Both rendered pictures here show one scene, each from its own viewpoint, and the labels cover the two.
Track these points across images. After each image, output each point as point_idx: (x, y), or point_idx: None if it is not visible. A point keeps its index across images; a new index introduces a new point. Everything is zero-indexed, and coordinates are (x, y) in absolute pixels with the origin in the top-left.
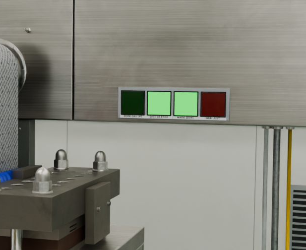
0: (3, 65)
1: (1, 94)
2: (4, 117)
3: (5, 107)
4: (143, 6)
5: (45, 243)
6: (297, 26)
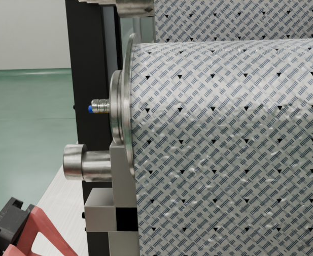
0: None
1: (309, 176)
2: None
3: None
4: None
5: None
6: None
